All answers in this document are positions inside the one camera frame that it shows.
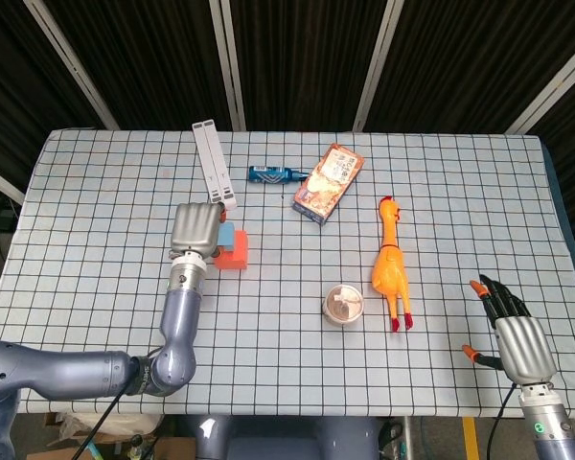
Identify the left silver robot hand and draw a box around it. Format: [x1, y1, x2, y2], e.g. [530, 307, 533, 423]
[169, 201, 228, 263]

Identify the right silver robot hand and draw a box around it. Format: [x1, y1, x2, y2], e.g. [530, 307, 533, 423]
[461, 274, 559, 386]

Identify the light blue foam cube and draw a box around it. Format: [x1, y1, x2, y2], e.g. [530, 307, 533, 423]
[217, 221, 239, 252]

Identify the orange foam cube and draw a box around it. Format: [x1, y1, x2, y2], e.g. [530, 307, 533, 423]
[214, 229, 249, 271]

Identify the white rectangular box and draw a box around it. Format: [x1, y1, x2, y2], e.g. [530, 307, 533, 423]
[191, 120, 239, 214]

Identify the blue drink bottle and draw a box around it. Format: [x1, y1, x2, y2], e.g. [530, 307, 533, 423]
[247, 165, 311, 186]

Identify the orange blue snack box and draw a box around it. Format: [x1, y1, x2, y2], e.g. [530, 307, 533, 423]
[291, 142, 366, 226]

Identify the yellow rubber chicken toy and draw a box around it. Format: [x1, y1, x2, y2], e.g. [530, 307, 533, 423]
[370, 195, 416, 333]

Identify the white black checked tablecloth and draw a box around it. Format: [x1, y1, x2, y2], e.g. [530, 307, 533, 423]
[0, 126, 575, 417]

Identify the clear jar of rubber bands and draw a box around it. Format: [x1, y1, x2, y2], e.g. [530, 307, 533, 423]
[321, 283, 365, 328]

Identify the white plastic bag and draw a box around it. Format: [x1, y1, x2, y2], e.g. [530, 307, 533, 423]
[57, 413, 163, 438]

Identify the grey-blue robot torso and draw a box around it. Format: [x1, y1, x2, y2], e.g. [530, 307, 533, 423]
[194, 414, 380, 460]

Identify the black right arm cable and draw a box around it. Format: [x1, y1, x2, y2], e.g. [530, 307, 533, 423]
[487, 382, 519, 460]

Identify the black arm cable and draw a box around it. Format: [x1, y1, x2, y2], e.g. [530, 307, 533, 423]
[74, 354, 160, 460]
[487, 382, 519, 460]

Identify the white partition post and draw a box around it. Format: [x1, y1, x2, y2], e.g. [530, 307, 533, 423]
[0, 160, 28, 205]
[208, 0, 247, 132]
[504, 34, 575, 135]
[351, 0, 404, 132]
[22, 0, 122, 131]

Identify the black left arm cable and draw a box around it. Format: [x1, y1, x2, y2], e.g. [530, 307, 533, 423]
[74, 354, 160, 460]

